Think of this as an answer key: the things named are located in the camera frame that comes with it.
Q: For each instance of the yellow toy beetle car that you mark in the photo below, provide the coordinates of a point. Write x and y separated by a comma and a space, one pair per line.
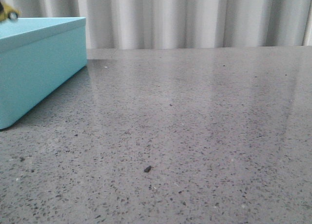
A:
7, 12

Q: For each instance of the light blue storage box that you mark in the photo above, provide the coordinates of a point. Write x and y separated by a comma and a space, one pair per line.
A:
37, 55

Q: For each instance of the small black debris chip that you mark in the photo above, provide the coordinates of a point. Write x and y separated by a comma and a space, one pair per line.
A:
147, 169

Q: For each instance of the grey pleated curtain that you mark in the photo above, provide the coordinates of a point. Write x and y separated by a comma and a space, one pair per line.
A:
168, 24

